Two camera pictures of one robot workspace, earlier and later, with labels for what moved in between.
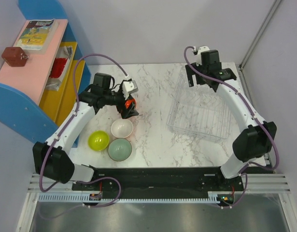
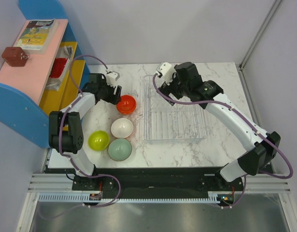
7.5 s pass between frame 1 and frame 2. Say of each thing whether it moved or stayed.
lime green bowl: stayed
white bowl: stayed
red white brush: stayed
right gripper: moved
